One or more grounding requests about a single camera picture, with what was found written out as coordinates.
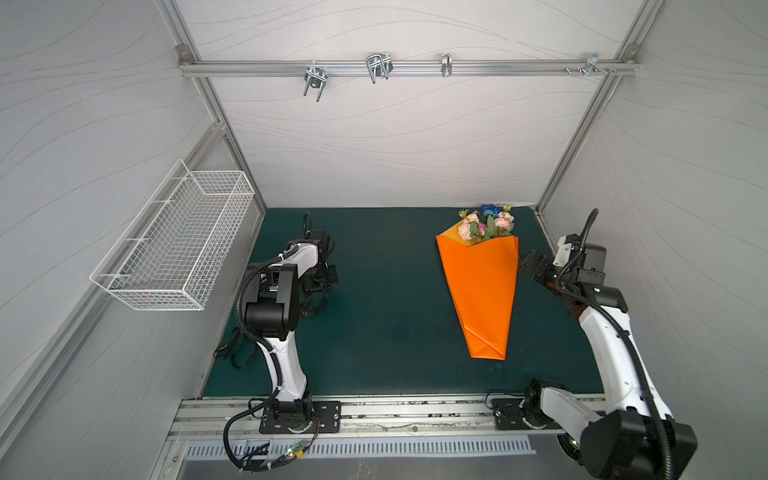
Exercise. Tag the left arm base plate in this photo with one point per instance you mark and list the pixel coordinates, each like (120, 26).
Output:
(300, 417)

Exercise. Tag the metal u-bolt clamp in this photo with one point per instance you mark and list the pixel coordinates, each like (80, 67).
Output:
(315, 79)
(379, 65)

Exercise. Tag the left metal U-bolt clamp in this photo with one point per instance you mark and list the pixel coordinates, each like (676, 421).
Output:
(315, 79)

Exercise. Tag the middle metal U-bolt clamp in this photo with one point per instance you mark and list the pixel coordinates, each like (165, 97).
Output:
(379, 65)

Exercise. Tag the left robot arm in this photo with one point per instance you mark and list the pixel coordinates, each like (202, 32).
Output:
(274, 296)

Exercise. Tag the white slotted cable duct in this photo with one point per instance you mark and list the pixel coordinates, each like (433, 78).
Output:
(332, 447)

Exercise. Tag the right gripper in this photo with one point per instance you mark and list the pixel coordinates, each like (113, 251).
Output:
(534, 264)

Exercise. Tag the green table mat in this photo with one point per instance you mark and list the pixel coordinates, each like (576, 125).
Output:
(390, 327)

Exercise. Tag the small metal hook bracket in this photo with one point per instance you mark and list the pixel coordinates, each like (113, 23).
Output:
(446, 65)

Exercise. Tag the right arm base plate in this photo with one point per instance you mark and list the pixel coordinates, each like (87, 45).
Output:
(508, 415)

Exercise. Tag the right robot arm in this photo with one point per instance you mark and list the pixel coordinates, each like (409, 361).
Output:
(635, 436)

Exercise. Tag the orange wrapping paper sheet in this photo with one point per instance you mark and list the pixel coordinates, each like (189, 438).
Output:
(482, 281)

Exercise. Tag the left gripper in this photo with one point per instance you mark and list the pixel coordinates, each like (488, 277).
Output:
(310, 285)

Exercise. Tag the aluminium cross rail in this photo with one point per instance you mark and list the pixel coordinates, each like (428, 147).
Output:
(192, 67)

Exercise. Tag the blue fake flower stem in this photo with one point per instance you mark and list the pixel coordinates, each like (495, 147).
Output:
(490, 210)

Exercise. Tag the white wire basket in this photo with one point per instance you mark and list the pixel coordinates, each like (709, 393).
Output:
(170, 255)

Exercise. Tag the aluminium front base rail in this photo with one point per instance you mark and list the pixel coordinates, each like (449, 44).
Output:
(361, 416)

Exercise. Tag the peach fake flower stem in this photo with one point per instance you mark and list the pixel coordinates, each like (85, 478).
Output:
(468, 229)

